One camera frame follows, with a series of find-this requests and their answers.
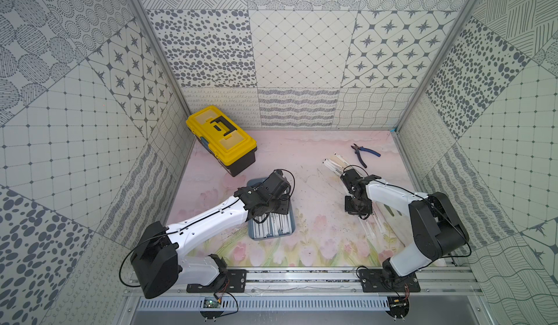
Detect blue grey storage tray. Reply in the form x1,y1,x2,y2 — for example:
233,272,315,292
246,177,296,241

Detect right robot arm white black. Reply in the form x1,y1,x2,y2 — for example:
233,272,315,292
340,166,470,281

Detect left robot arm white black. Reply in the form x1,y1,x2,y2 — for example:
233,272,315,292
126,169,296,300

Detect pile of wrapped straws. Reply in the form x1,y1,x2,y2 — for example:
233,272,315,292
322,153,387,242

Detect pink floral table mat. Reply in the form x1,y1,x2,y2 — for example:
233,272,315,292
169,130,413,267

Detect yellow black toolbox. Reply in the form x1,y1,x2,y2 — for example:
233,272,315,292
186,106,257,177

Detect blue handled pliers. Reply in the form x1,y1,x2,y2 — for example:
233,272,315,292
351,143,382,169

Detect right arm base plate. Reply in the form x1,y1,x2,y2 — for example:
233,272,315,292
355,266,421,294

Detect aluminium rail frame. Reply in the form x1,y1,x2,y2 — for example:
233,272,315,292
124,265,482,297

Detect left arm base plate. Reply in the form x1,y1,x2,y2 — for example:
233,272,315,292
187,269,247,294

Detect white slotted cable duct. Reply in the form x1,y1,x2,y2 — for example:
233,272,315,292
137,295,389,311

